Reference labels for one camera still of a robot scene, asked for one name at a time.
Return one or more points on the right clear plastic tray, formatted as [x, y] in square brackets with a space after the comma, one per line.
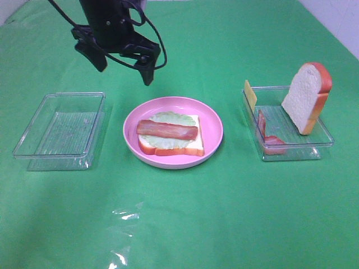
[298, 147]

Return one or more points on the bacon strip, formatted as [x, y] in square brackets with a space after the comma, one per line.
[166, 130]
[268, 140]

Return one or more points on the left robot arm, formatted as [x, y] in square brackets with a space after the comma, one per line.
[106, 54]

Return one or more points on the bread slice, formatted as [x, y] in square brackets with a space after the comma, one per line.
[163, 152]
[307, 95]

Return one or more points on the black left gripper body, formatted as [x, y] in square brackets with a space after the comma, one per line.
[111, 27]

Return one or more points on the pink round plate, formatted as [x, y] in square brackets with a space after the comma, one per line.
[210, 123]

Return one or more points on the green tablecloth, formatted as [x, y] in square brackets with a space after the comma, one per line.
[232, 211]

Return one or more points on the yellow cheese slice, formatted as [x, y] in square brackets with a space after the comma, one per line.
[250, 94]

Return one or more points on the green lettuce leaf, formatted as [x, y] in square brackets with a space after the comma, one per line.
[173, 143]

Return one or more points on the left clear plastic tray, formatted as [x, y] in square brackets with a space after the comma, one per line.
[63, 132]

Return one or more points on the clear plastic tray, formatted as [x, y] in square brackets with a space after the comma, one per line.
[63, 132]
[298, 147]

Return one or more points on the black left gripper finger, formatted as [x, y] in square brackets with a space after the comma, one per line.
[146, 66]
[96, 58]

